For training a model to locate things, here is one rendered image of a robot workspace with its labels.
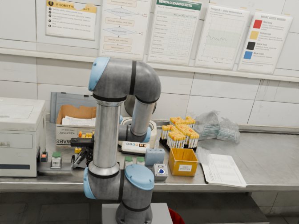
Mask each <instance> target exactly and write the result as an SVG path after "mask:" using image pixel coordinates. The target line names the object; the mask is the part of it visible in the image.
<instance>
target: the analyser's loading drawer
mask: <svg viewBox="0 0 299 224"><path fill-rule="evenodd" d="M37 171H47V172H71V174H72V172H73V160H72V163H63V162H62V159H61V164H60V167H52V161H51V162H37Z"/></svg>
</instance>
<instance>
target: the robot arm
mask: <svg viewBox="0 0 299 224"><path fill-rule="evenodd" d="M88 90H89V91H91V92H93V98H94V99H95V100H96V102H97V107H96V121H95V132H94V134H93V135H92V138H71V141H70V145H71V147H83V148H82V149H81V150H80V152H79V154H78V155H77V157H76V159H75V161H74V163H73V168H75V167H82V168H85V170H84V181H83V184H84V193H85V196H86V197H87V198H90V199H96V200H98V199H102V200H121V203H120V205H119V206H118V208H117V211H116V222H117V223H118V224H151V223H152V219H153V213H152V209H151V205H150V204H151V198H152V192H153V188H154V175H153V173H152V172H151V170H149V169H148V168H147V167H145V166H143V165H139V164H131V165H128V166H127V167H126V168H125V170H124V169H119V168H120V166H119V164H118V163H117V162H116V158H117V145H118V141H128V142H139V143H148V142H149V141H150V136H151V128H150V127H149V123H150V119H151V116H152V112H153V109H154V105H155V102H157V101H158V100H159V98H160V95H161V90H162V86H161V82H160V79H159V77H158V75H157V73H156V72H155V70H154V69H153V68H152V67H151V66H149V65H148V64H146V63H145V62H142V61H138V60H137V61H135V60H125V59H116V58H110V57H108V58H107V57H98V58H96V59H95V60H94V63H93V66H92V70H91V74H90V79H89V87H88ZM127 95H134V96H135V98H136V99H135V105H134V110H133V117H132V122H131V125H124V124H121V122H122V121H123V117H122V116H121V104H122V103H123V102H124V101H126V98H127ZM86 158H88V159H89V160H91V162H90V163H89V166H88V167H87V165H86V163H87V159H86Z"/></svg>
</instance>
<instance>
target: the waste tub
mask: <svg viewBox="0 0 299 224"><path fill-rule="evenodd" d="M198 162H199V161H198V159H197V157H196V155H195V153H194V151H193V149H187V148H170V155H169V159H168V164H169V167H170V171H171V174H172V176H192V177H195V173H196V169H197V165H198Z"/></svg>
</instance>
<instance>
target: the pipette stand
mask: <svg viewBox="0 0 299 224"><path fill-rule="evenodd" d="M164 156H165V151H164V149H156V150H155V149H154V148H147V149H146V152H145V167H147V168H148V169H152V167H153V165H154V164H163V161H164Z"/></svg>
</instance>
